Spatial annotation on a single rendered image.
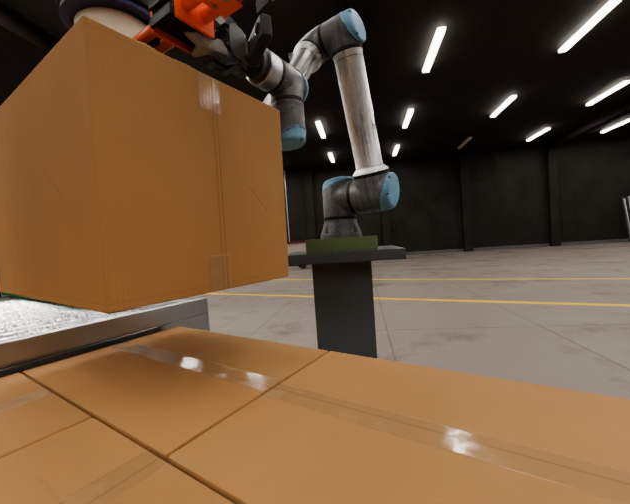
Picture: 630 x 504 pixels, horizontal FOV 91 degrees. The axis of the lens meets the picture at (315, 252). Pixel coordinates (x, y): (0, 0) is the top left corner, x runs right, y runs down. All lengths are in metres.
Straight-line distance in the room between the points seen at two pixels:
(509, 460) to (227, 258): 0.51
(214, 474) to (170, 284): 0.28
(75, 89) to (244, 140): 0.28
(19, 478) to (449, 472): 0.49
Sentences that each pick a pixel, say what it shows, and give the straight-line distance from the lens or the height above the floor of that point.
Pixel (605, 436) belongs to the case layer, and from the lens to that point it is 0.54.
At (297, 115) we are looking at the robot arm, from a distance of 0.91.
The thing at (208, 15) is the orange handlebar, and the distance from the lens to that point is 0.76.
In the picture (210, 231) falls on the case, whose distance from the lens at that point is 0.60.
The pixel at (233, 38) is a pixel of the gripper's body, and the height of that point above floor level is 1.25.
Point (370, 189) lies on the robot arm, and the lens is 1.28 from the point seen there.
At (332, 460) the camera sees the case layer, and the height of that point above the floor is 0.54.
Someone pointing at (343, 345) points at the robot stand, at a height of 0.35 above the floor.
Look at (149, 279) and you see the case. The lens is 0.54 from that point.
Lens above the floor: 0.79
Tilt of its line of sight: 2 degrees down
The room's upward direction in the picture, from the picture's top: 4 degrees counter-clockwise
